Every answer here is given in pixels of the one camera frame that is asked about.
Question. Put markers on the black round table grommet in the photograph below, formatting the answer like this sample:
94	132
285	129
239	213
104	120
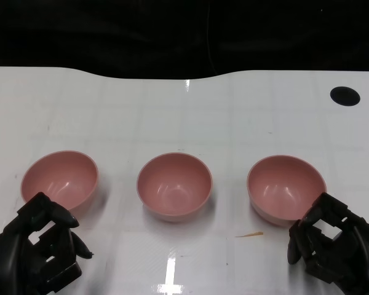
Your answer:
345	96

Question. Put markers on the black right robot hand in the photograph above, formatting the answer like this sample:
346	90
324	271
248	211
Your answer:
356	255

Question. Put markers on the thin orange sliver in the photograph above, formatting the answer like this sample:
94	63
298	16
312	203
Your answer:
252	234

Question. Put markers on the pink plastic bowl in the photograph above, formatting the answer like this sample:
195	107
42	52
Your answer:
61	178
283	184
175	187

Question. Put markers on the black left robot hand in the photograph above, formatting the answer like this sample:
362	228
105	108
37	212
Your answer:
12	255

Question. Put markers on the black backdrop curtain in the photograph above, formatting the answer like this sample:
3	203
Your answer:
110	37

